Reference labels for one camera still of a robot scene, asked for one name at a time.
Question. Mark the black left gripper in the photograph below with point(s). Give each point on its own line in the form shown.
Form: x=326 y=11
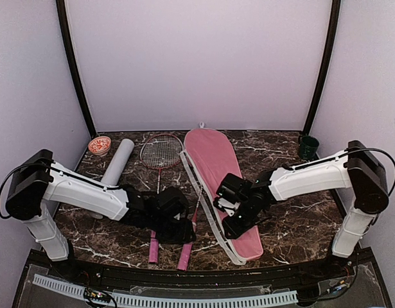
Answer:
x=182 y=235

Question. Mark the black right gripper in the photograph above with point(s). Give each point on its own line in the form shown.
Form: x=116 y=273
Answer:
x=234 y=229

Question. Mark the red badminton racket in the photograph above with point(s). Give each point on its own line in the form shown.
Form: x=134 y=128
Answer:
x=161 y=151
x=186 y=249

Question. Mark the pink racket bag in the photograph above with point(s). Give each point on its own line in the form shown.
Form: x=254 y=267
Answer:
x=208 y=156

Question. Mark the white shuttlecock tube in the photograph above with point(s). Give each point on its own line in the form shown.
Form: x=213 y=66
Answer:
x=118 y=163

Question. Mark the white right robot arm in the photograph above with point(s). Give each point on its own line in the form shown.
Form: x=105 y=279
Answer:
x=355 y=167

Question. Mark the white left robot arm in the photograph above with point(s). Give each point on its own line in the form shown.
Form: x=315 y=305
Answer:
x=41 y=178

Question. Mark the dark green mug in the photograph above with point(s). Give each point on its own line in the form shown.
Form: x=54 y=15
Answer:
x=308 y=146

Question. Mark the red patterned bowl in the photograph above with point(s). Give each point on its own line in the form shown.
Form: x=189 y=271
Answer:
x=100 y=146

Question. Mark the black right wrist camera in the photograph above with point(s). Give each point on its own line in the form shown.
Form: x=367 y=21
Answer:
x=232 y=189

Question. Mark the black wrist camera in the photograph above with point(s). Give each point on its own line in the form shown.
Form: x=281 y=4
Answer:
x=232 y=189
x=173 y=203

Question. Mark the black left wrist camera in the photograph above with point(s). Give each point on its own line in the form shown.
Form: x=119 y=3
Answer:
x=173 y=203

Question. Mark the black table front rail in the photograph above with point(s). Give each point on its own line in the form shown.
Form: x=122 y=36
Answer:
x=303 y=276

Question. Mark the white cable duct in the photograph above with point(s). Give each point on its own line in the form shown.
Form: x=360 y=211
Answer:
x=160 y=297

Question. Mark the black frame post right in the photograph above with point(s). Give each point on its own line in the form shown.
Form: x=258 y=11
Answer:
x=324 y=66

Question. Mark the black frame post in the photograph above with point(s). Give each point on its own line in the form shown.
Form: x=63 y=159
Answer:
x=324 y=66
x=73 y=66

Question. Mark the black frame post left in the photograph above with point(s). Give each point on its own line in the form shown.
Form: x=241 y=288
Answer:
x=73 y=66

